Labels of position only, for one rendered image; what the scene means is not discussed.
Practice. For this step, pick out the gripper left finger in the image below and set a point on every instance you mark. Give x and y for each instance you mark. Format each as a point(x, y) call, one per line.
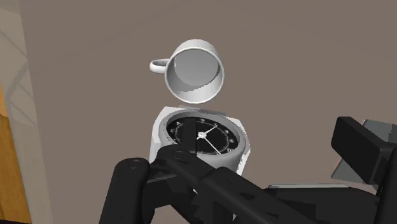
point(198, 176)

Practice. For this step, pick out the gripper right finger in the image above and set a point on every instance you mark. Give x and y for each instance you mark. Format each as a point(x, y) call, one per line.
point(359, 149)

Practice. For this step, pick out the grey flat angular object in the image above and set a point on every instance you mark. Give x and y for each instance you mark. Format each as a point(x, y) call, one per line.
point(347, 172)

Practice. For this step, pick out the grey clock with black face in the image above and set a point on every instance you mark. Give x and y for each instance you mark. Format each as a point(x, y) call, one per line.
point(221, 159)

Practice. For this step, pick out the white mug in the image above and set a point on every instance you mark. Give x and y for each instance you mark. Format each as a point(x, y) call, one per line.
point(198, 77)

